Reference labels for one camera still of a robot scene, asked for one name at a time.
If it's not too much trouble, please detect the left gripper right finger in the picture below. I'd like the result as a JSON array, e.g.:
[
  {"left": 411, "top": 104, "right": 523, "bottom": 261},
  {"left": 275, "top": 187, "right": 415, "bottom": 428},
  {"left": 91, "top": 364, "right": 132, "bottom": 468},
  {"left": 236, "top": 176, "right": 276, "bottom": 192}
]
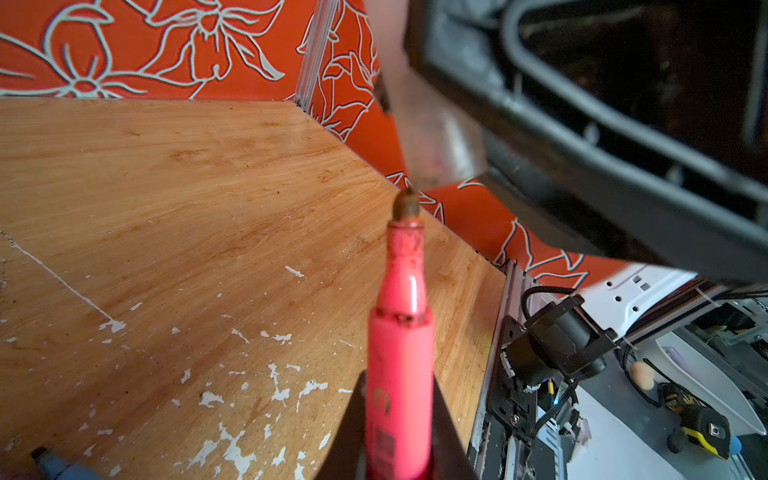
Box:
[{"left": 430, "top": 378, "right": 476, "bottom": 480}]

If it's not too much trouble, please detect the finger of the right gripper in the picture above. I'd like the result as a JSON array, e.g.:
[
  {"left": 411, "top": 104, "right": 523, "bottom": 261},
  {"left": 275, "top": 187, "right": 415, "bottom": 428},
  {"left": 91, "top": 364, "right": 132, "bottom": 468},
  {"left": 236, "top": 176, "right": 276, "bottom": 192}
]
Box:
[{"left": 406, "top": 1, "right": 767, "bottom": 284}]

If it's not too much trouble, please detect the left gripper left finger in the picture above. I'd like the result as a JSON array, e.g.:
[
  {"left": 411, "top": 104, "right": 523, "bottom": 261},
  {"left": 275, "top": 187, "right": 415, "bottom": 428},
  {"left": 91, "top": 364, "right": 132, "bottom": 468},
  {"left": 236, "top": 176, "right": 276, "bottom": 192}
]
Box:
[{"left": 315, "top": 371, "right": 367, "bottom": 480}]

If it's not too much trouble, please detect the pink marker pen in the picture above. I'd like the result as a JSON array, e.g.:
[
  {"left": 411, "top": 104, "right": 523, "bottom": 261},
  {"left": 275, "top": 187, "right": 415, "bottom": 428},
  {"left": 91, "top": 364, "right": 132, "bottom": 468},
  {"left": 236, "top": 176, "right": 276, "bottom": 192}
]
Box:
[{"left": 365, "top": 189, "right": 435, "bottom": 479}]

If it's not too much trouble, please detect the clear pen cap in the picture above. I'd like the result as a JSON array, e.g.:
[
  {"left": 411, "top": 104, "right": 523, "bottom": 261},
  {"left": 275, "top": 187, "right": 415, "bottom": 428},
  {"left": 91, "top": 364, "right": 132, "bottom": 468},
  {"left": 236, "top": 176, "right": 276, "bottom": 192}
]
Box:
[{"left": 364, "top": 1, "right": 488, "bottom": 191}]

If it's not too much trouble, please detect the blue marker pen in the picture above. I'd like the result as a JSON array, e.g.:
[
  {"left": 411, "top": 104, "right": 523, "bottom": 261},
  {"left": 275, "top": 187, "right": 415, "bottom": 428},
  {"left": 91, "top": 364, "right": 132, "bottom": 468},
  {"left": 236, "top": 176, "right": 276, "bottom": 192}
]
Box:
[{"left": 30, "top": 447, "right": 101, "bottom": 480}]

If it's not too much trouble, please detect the yellow tape measure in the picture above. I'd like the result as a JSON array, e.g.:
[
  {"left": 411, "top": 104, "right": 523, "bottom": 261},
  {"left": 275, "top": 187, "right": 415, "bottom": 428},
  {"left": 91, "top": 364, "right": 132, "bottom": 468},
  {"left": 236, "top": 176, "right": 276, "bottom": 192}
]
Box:
[{"left": 658, "top": 383, "right": 742, "bottom": 460}]

